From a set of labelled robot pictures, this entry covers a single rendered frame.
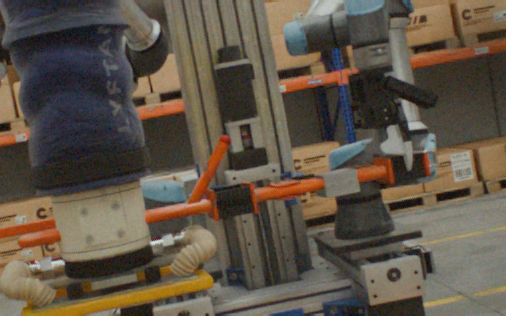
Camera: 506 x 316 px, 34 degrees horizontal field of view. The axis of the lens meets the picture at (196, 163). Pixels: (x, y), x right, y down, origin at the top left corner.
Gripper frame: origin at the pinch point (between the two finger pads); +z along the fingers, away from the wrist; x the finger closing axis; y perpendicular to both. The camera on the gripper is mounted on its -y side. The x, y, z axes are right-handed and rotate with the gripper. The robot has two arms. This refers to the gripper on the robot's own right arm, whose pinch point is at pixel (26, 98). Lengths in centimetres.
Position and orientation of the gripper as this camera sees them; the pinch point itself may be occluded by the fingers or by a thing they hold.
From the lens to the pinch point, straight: 187.5
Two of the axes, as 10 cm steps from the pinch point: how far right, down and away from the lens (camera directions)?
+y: -0.7, -0.4, 10.0
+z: 1.9, 9.8, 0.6
